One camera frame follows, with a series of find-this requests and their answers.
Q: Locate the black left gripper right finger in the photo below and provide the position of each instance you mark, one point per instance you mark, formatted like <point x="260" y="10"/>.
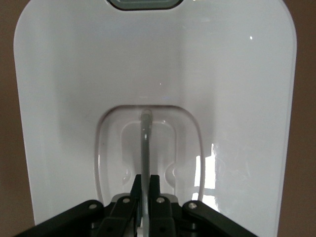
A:
<point x="163" y="214"/>

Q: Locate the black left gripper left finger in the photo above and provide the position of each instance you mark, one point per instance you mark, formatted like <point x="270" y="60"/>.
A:
<point x="121" y="214"/>

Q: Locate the white plastic box lid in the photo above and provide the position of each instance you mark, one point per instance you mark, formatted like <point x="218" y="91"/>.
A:
<point x="74" y="74"/>

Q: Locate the grey lid latch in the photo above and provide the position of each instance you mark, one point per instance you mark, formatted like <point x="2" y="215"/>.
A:
<point x="145" y="4"/>

